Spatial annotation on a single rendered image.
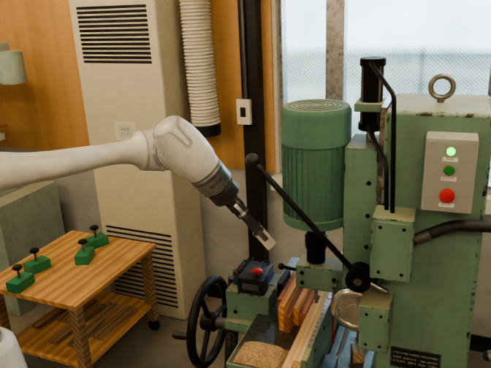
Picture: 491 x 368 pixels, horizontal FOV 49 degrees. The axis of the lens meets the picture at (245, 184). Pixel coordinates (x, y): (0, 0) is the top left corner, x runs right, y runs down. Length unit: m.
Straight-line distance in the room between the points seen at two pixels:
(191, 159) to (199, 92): 1.52
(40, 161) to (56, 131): 2.47
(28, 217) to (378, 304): 2.54
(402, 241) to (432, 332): 0.30
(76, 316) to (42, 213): 1.15
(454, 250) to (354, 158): 0.31
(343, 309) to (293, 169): 0.37
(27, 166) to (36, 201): 2.35
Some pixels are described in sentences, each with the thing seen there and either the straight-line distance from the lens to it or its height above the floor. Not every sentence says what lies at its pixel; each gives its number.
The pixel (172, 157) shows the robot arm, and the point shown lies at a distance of 1.24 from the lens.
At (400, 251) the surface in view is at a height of 1.23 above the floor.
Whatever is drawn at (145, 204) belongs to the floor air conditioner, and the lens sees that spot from 2.98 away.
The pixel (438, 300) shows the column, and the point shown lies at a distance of 1.37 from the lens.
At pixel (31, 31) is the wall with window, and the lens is 3.59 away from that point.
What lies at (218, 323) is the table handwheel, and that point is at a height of 0.82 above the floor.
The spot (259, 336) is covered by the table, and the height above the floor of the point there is 0.90.
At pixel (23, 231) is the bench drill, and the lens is 3.45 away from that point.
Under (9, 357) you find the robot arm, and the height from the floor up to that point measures 0.96.
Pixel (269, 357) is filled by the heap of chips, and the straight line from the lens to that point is 1.39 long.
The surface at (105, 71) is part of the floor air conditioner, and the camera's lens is 2.90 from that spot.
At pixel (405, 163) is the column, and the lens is 1.23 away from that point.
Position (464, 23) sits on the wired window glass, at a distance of 2.62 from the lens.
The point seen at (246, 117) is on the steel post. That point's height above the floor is 1.18.
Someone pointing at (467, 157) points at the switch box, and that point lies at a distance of 1.16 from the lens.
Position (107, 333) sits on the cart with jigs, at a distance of 2.87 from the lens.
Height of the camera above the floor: 1.77
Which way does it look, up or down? 20 degrees down
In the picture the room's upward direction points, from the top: 3 degrees counter-clockwise
